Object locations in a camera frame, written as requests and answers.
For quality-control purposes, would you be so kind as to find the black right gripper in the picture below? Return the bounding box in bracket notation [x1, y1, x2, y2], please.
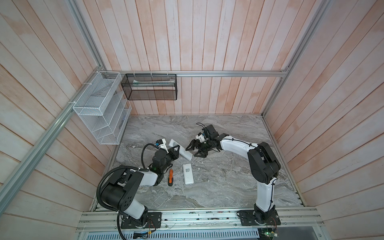
[185, 139, 212, 157]

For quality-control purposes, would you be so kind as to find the long white remote control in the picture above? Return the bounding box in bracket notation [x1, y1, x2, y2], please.
[169, 139, 193, 161]

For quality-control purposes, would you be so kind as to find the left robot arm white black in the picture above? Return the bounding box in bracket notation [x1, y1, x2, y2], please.
[96, 145, 181, 220]

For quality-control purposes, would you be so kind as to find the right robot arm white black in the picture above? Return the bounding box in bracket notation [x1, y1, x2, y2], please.
[187, 123, 281, 226]

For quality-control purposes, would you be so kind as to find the short white remote control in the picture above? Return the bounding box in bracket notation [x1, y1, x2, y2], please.
[183, 164, 194, 185]

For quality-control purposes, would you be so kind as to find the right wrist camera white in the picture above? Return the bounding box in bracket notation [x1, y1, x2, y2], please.
[196, 133, 207, 143]

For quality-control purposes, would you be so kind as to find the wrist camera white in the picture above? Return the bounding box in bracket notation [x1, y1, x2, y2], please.
[196, 133, 207, 143]
[156, 139, 168, 153]

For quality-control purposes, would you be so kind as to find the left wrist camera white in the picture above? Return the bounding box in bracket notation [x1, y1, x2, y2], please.
[156, 139, 168, 153]

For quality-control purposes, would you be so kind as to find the orange handled screwdriver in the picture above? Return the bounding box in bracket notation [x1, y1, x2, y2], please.
[168, 169, 174, 187]

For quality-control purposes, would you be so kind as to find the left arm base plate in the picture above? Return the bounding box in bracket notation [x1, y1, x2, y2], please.
[121, 212, 162, 230]

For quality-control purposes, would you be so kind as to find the black wire mesh basket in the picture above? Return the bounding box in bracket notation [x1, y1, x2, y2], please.
[121, 73, 178, 101]

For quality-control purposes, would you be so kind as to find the black corrugated cable conduit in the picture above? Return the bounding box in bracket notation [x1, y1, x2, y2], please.
[95, 143, 157, 240]

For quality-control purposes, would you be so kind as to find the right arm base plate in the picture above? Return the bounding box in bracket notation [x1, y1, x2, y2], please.
[237, 209, 281, 226]

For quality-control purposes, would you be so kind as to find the white wire mesh shelf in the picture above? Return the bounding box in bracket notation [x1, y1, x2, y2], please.
[73, 71, 132, 145]

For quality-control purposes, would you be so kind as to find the horizontal aluminium wall rail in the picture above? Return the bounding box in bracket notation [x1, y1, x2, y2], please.
[116, 70, 288, 78]

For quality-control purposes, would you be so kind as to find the aluminium rail base frame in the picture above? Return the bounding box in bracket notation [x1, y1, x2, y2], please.
[75, 207, 331, 240]

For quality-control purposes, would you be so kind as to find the left aluminium wall rail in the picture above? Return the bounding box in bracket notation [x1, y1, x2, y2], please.
[1, 66, 105, 215]

